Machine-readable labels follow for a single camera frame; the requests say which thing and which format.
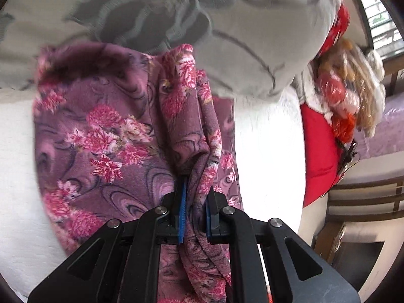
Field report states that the grey floral blanket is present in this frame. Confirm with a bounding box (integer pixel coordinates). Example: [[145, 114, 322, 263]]
[[0, 0, 343, 102]]

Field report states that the purple bed sheet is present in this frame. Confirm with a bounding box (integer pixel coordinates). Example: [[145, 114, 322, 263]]
[[353, 95, 404, 161]]

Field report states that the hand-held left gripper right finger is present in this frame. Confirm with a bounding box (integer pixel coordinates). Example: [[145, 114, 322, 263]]
[[205, 189, 361, 303]]

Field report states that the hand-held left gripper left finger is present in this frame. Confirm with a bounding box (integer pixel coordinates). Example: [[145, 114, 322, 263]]
[[28, 181, 190, 303]]

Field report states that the blonde doll in red dress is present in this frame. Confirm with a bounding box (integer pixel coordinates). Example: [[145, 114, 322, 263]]
[[312, 38, 387, 142]]

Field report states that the wooden chair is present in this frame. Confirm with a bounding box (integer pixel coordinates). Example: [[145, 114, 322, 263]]
[[311, 69, 404, 294]]

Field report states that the white bed sheet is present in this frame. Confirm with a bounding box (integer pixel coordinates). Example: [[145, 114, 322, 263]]
[[0, 85, 307, 294]]

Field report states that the pink floral fleece garment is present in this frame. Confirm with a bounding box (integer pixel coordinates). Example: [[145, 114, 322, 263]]
[[33, 42, 245, 303]]

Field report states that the red patterned cloth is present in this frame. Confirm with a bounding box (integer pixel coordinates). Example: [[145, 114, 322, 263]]
[[300, 103, 344, 209]]

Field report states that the window with bars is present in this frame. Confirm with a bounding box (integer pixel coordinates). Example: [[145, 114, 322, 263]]
[[353, 0, 404, 60]]

